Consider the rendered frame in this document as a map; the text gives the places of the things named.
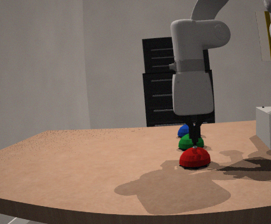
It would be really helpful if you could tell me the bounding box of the blue dome bell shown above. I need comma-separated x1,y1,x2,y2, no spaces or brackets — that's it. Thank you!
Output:
178,124,189,138

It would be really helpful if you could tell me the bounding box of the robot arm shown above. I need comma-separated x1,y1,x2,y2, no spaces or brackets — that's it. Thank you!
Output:
169,0,231,72

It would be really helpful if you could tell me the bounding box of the green dome-shaped bell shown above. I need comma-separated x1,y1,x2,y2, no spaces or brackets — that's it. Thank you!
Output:
178,134,204,151

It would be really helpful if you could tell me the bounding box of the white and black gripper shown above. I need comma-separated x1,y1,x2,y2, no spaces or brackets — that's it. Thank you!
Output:
172,71,215,143

